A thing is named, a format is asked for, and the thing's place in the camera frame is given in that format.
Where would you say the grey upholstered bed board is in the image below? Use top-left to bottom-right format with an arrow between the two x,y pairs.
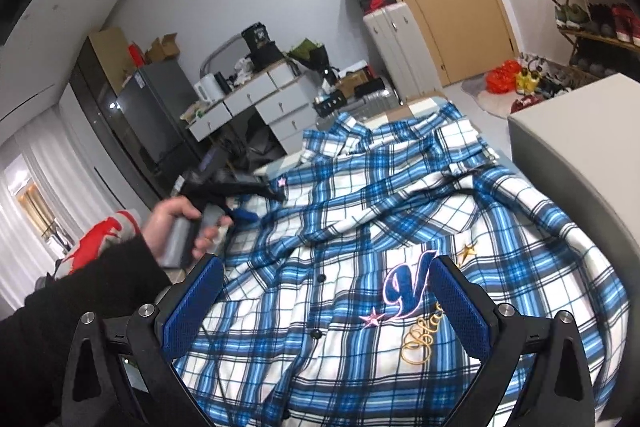
507,73 -> 640,358

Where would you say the dark wrapped bouquet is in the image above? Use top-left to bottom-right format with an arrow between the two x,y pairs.
287,38 -> 333,78

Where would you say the black red shoe box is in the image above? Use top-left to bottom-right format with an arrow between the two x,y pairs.
357,0 -> 407,14

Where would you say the silver suitcase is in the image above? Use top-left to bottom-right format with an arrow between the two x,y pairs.
345,87 -> 401,118

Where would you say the person's left forearm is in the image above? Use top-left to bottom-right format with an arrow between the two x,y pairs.
0,234 -> 173,427

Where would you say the white two-door cabinet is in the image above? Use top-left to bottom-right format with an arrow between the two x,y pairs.
362,2 -> 443,105

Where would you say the small open cardboard box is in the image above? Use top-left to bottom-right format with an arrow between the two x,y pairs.
145,33 -> 181,64

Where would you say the white desk with drawers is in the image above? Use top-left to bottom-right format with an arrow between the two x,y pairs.
185,57 -> 321,158

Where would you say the dark tall cabinet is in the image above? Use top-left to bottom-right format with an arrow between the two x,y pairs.
67,37 -> 166,212

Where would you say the black backpack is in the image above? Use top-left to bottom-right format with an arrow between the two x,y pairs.
241,23 -> 283,72

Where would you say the yellow toy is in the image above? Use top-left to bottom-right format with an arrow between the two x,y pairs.
517,69 -> 541,94

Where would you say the checked bed sheet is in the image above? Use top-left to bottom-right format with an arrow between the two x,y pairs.
252,88 -> 506,180

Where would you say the red and white cloth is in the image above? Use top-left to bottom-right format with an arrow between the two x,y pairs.
50,209 -> 146,280

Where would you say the grey round rug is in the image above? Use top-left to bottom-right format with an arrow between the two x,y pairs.
460,74 -> 526,118

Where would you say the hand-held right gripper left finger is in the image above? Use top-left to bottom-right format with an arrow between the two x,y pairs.
61,253 -> 225,427

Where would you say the grey fridge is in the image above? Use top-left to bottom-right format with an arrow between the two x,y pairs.
116,59 -> 211,172

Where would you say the orange plastic bag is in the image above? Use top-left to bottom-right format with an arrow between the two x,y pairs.
487,61 -> 523,94

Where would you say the brown cardboard box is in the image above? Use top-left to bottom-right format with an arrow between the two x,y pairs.
335,64 -> 386,100

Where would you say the wooden shoe rack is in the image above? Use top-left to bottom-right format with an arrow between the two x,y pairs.
517,0 -> 640,98

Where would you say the large flat cardboard box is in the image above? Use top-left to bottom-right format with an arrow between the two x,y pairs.
89,27 -> 138,95

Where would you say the white electric kettle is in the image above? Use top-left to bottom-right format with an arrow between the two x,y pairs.
192,76 -> 217,104

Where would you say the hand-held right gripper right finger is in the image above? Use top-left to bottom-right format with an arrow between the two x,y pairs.
429,253 -> 596,427

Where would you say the blue plaid shirt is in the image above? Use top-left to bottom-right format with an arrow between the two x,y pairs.
170,102 -> 632,427

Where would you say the person's left hand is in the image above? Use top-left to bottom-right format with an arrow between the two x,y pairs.
141,196 -> 235,268

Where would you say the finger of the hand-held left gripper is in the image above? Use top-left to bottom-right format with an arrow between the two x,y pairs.
225,205 -> 260,225
220,174 -> 290,204

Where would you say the white curtain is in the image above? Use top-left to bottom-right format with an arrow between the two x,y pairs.
0,97 -> 151,288

